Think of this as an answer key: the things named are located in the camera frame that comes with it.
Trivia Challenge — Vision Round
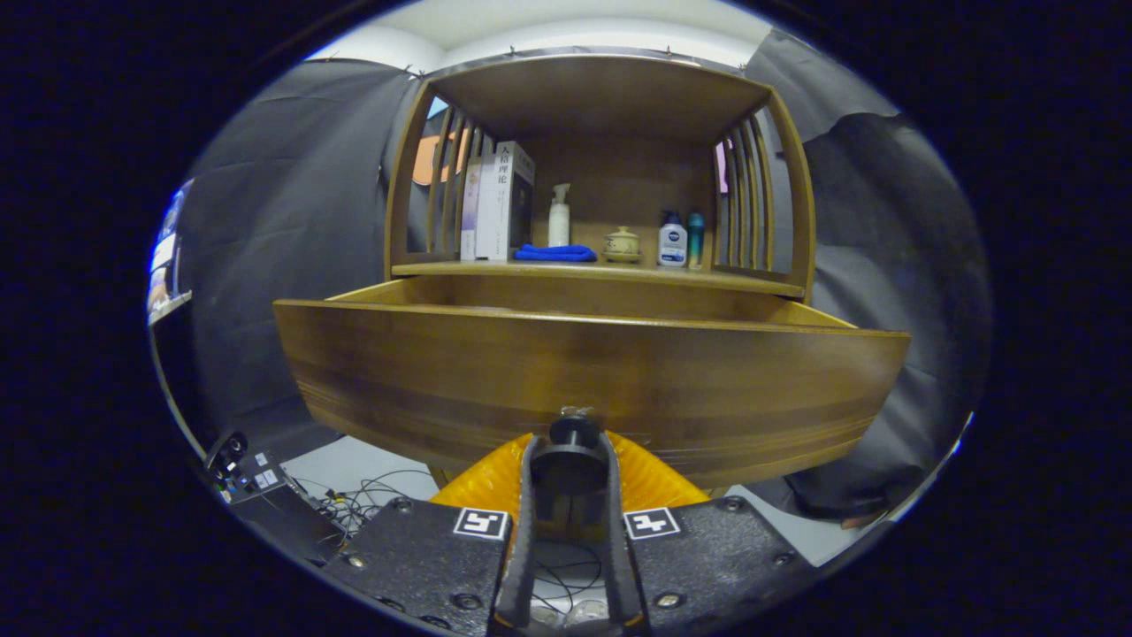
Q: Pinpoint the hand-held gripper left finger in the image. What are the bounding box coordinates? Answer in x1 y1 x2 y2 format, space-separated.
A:
320 432 551 637

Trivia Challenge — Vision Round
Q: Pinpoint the white bottle with blue cap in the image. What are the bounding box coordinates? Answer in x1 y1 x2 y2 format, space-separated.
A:
657 210 689 269

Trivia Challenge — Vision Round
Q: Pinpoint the black device box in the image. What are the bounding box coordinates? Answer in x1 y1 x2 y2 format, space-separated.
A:
205 431 346 567

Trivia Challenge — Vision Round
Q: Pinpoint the grey stand pole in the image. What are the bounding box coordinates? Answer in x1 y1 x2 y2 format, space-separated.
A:
149 323 209 461

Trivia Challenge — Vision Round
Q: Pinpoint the beige lidded tea cup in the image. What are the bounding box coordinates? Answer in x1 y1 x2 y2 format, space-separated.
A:
603 226 644 264

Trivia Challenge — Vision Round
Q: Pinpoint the white stand tray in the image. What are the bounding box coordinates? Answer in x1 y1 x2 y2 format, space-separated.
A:
146 292 194 326

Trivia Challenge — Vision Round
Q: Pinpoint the thin pale purple book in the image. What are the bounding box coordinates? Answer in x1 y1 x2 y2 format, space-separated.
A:
460 157 486 262

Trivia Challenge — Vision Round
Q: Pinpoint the folded blue cloth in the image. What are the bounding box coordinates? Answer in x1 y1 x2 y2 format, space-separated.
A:
514 243 598 264

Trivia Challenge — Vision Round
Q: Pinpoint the white pump bottle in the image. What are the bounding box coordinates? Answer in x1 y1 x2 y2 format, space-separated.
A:
547 183 572 249

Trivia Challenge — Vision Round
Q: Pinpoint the thick white book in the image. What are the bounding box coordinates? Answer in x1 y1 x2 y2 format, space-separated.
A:
475 141 536 262

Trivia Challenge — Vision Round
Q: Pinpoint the tablet screen on stand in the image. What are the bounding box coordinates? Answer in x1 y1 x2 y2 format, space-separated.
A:
146 181 195 315

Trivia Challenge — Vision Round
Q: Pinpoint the wooden drawer with black knob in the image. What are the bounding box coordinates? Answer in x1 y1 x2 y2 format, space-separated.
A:
272 274 912 498

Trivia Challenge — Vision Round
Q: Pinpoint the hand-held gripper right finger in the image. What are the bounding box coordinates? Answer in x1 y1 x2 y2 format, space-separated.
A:
598 432 820 634

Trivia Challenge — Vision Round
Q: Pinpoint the wooden countertop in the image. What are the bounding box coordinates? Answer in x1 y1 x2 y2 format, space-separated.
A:
392 248 806 297

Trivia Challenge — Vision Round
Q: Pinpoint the wooden cabinet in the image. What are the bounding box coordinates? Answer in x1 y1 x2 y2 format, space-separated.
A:
383 53 818 306

